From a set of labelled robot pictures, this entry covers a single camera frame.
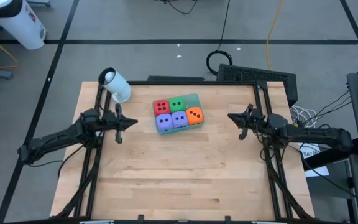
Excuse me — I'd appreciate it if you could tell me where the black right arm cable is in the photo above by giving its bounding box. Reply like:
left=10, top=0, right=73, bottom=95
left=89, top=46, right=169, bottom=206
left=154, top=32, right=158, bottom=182
left=258, top=133, right=291, bottom=164

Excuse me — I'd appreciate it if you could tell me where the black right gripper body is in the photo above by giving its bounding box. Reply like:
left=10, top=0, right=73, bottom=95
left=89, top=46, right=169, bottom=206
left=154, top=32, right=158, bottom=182
left=237, top=103, right=272, bottom=141

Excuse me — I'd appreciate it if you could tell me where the white paper sheet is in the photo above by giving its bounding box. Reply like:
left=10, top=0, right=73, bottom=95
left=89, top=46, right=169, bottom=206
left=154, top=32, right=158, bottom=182
left=297, top=142, right=330, bottom=179

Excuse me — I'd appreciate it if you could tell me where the white cylindrical device on stand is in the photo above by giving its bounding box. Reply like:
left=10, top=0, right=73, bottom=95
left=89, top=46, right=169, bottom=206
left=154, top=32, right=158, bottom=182
left=98, top=67, right=132, bottom=104

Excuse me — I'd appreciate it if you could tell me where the black flat rectangular box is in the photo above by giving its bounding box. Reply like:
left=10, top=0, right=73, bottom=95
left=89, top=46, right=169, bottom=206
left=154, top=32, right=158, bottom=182
left=147, top=75, right=206, bottom=83

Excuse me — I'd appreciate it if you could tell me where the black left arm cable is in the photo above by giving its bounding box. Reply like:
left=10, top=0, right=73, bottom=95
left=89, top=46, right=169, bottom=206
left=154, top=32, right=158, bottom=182
left=26, top=144, right=86, bottom=182

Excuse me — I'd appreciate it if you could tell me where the black metal table frame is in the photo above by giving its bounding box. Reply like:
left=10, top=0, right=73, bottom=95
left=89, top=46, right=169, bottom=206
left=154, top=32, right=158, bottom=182
left=50, top=80, right=316, bottom=224

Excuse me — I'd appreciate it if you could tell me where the large orange foam die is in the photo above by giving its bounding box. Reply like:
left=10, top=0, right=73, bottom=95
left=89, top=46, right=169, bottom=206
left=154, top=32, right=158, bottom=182
left=185, top=106, right=205, bottom=126

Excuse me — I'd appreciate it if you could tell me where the black coiled cable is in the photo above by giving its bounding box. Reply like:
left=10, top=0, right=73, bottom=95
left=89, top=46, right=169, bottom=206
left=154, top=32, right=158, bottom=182
left=206, top=0, right=234, bottom=76

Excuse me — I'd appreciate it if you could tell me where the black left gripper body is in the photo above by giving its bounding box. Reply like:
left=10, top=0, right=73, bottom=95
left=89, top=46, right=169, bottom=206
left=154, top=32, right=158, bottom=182
left=103, top=103, right=124, bottom=145

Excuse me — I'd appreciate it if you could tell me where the large red foam die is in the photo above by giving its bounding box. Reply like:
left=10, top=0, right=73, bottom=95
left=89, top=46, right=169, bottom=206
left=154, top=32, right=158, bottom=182
left=153, top=99, right=172, bottom=118

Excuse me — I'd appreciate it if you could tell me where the large purple foam die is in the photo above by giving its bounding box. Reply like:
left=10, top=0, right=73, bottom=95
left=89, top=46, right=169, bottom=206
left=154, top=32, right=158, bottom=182
left=155, top=113, right=175, bottom=133
left=170, top=110, right=190, bottom=130

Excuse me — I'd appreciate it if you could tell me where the black floor cable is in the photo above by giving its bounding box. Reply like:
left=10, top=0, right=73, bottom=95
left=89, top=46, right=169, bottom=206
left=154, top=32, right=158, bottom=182
left=154, top=0, right=199, bottom=16

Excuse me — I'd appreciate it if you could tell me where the white trash bin black liner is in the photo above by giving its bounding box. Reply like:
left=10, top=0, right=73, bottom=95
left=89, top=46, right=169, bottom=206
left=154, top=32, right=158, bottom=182
left=0, top=0, right=48, bottom=51

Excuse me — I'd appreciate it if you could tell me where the teal translucent plastic bin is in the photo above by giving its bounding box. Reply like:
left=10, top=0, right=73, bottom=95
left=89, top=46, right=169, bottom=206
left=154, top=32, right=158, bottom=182
left=152, top=93, right=206, bottom=136

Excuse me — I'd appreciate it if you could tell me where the large green foam die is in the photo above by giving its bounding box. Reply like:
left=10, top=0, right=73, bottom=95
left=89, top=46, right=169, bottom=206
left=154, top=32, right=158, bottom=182
left=168, top=96, right=187, bottom=114

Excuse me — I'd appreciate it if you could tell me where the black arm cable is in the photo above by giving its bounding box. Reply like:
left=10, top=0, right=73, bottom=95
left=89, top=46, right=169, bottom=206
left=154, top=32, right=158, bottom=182
left=258, top=133, right=291, bottom=164
left=26, top=144, right=86, bottom=182

